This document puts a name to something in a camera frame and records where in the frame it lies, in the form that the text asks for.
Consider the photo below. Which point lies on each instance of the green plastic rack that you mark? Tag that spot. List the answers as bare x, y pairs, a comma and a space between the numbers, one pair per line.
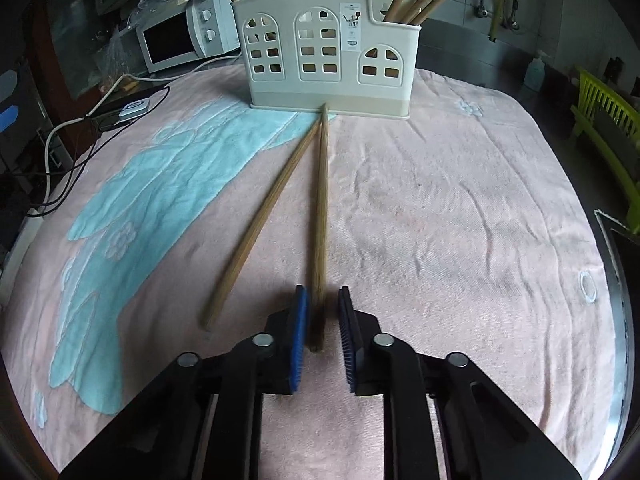
607, 120

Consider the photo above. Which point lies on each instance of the pale blue bottle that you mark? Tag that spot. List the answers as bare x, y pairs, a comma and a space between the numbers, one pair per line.
535, 74

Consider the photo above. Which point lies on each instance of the white microwave oven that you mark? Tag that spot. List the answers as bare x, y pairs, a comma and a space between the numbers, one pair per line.
165, 42

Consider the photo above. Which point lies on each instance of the clear plastic bag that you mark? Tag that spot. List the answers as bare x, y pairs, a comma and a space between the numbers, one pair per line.
112, 50

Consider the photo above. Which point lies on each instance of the cream plastic chopstick holder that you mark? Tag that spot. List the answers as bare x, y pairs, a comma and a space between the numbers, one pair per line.
325, 95

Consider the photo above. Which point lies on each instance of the small white square device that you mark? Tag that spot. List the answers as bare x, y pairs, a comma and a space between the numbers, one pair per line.
134, 108

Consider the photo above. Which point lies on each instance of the pink towel with blue pattern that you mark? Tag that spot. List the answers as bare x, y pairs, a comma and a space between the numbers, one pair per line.
450, 240

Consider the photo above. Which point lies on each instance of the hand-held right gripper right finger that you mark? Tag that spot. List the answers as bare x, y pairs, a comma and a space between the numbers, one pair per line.
346, 340

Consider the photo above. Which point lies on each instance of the white power strip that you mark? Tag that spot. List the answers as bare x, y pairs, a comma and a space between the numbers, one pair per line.
37, 210

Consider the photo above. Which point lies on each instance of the small black object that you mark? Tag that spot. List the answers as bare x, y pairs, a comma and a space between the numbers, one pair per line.
615, 70

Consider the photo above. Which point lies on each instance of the metal tray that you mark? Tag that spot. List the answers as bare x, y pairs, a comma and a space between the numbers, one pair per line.
620, 310

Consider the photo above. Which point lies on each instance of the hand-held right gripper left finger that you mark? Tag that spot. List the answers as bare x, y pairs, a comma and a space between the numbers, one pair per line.
299, 340

